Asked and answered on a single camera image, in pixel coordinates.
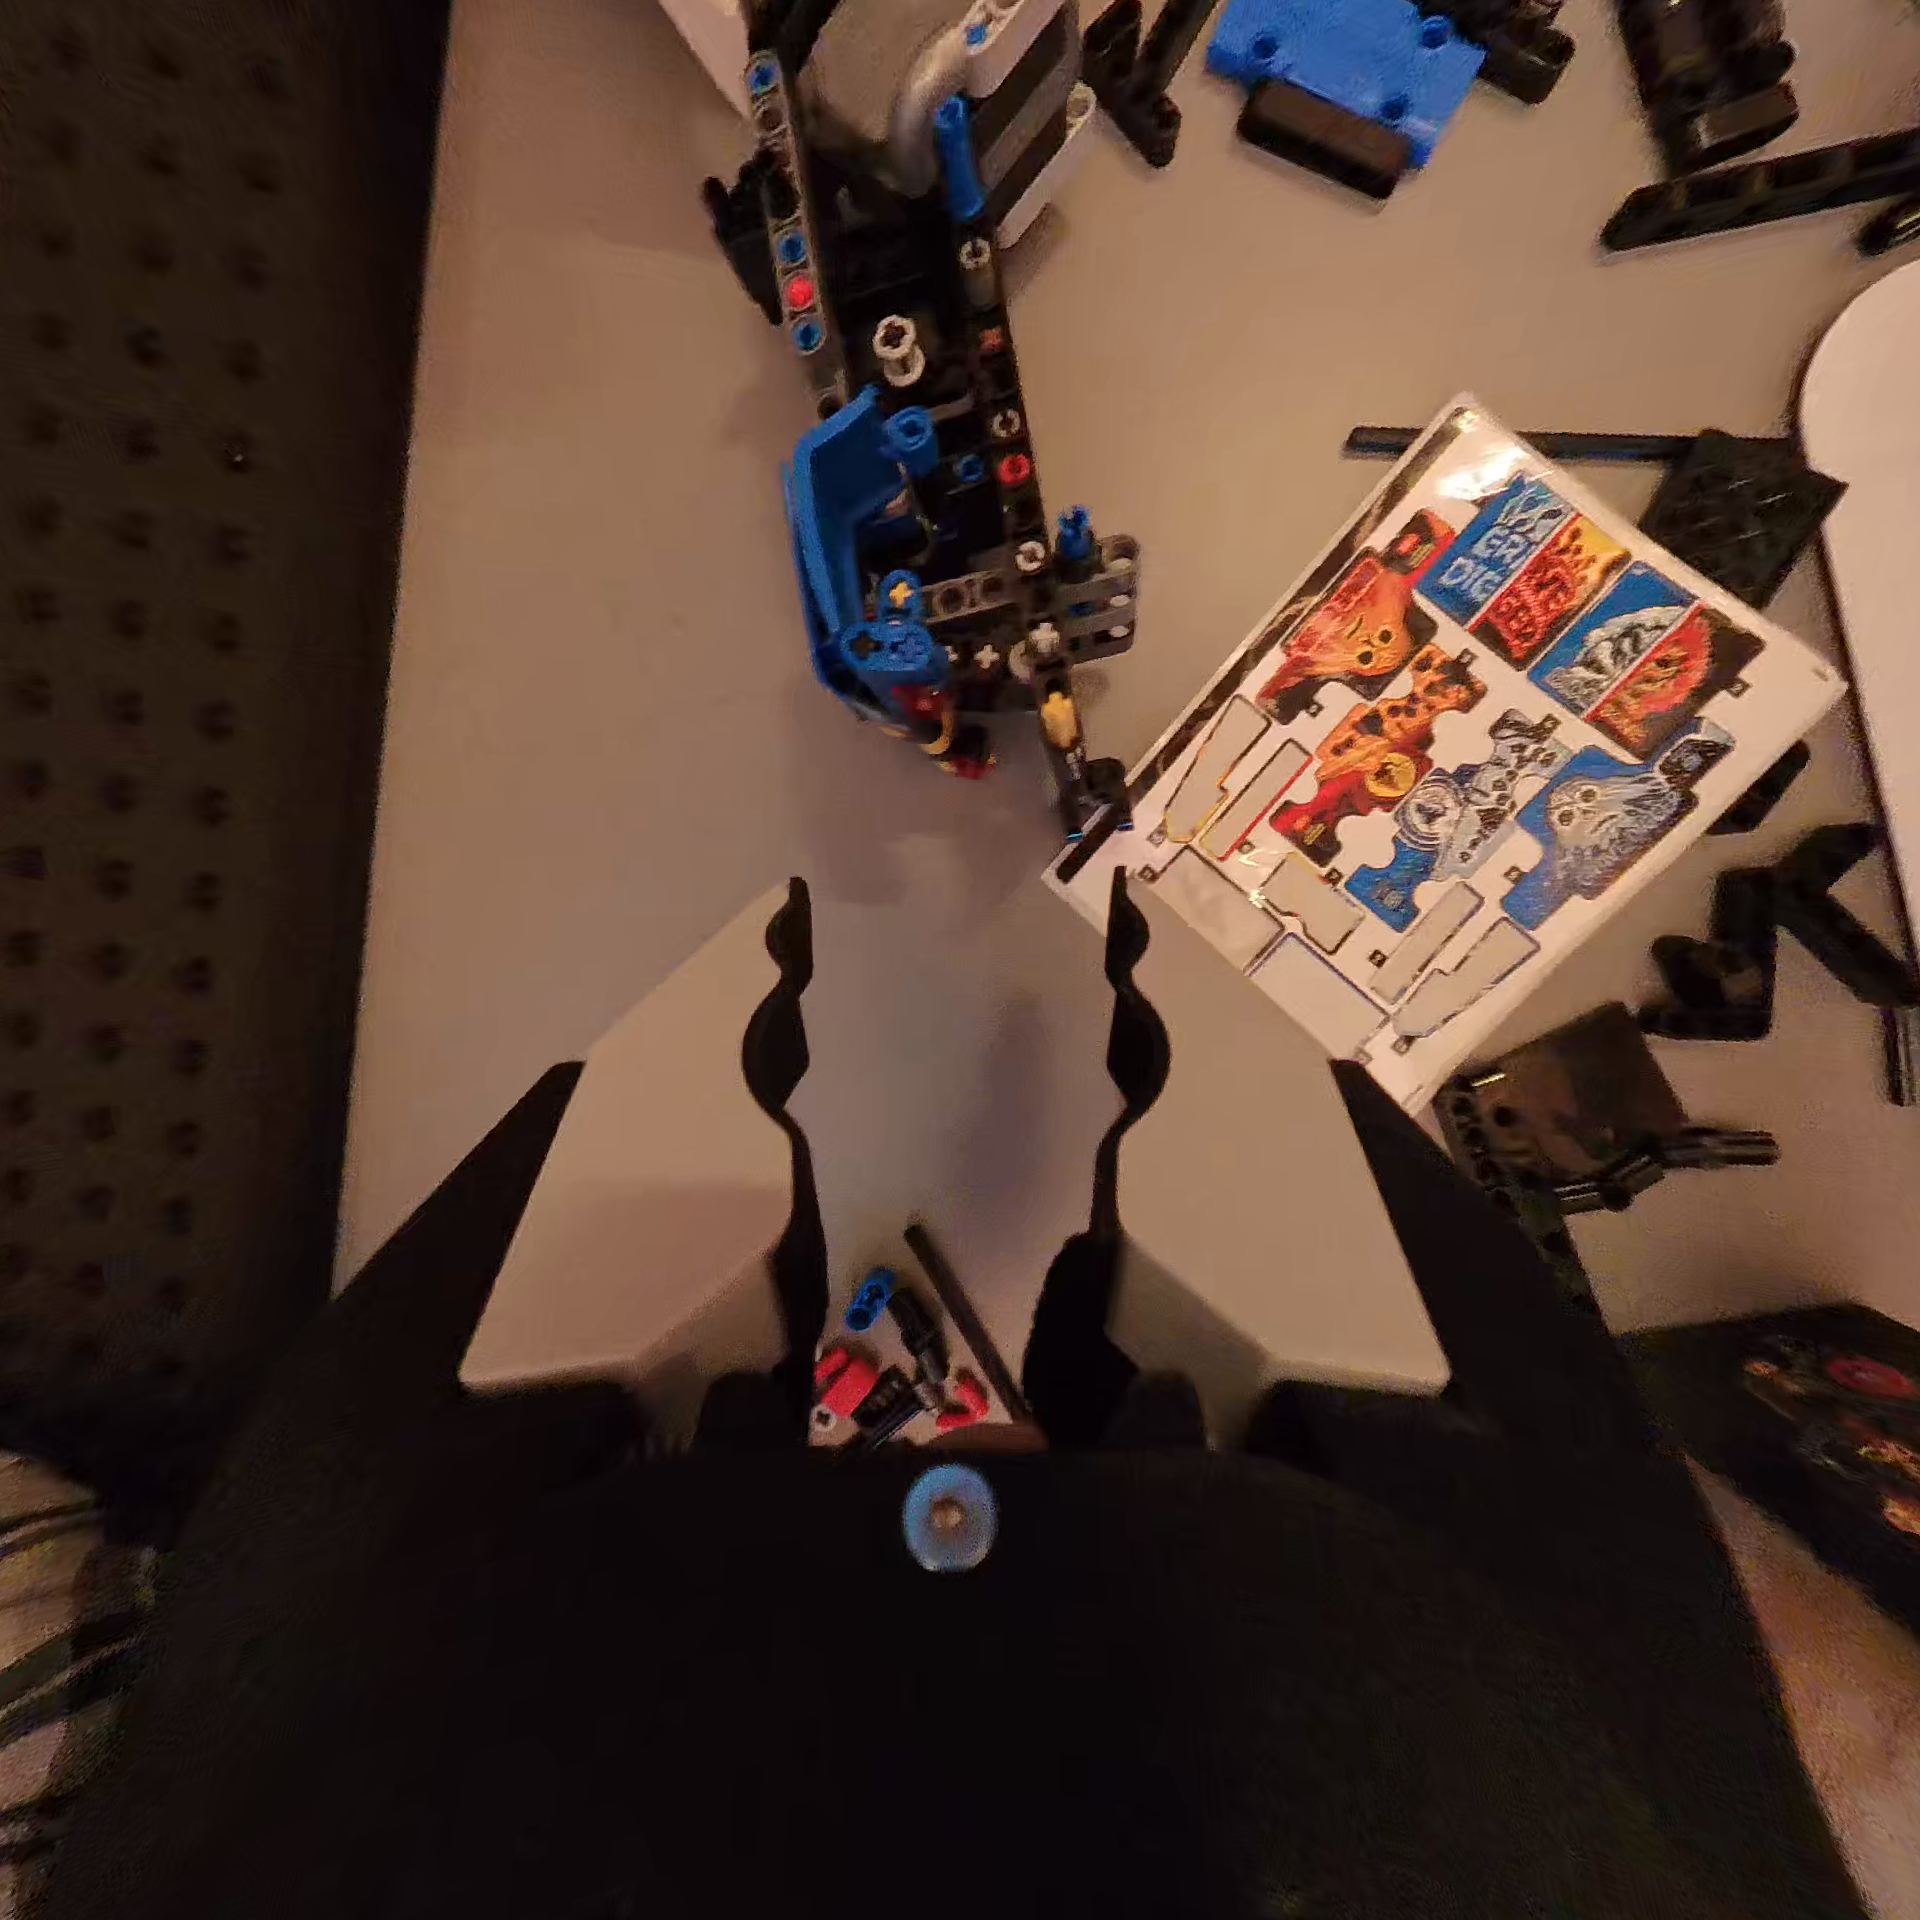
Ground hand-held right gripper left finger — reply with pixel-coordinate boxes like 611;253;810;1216
455;877;833;1403

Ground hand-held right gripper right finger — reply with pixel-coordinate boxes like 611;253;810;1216
1020;867;1452;1448

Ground pile of small red pieces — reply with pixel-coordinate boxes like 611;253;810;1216
810;1266;992;1448

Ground black blue toy car chassis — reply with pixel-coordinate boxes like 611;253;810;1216
702;0;1144;887

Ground grey desk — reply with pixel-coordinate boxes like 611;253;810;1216
330;0;1920;1920

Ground short thin black axle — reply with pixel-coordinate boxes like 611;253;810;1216
904;1223;1039;1427

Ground colourful sticker sheet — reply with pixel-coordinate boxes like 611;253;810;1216
1043;394;1850;1115

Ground black toy set box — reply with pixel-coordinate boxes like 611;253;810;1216
1627;1304;1920;1637

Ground small black connector piece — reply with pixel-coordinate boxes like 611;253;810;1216
1711;742;1816;837

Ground black studded plate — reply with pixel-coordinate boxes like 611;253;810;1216
1635;430;1850;608

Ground white book stand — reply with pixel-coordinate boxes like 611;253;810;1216
1794;276;1920;975

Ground short black beam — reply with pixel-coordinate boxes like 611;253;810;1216
1236;78;1403;200
1080;0;1216;166

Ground black angled beam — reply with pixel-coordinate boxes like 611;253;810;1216
1598;128;1920;255

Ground blue curved panel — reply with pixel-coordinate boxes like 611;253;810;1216
1208;0;1489;166

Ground black holed beam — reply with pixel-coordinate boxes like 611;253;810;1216
1448;0;1578;107

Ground chunky black holed brick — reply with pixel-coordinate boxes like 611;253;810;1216
1611;0;1802;166

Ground large black frame assembly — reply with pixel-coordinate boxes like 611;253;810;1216
1432;1000;1779;1216

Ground black holed frame pieces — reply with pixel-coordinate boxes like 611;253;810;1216
1635;823;1920;1108

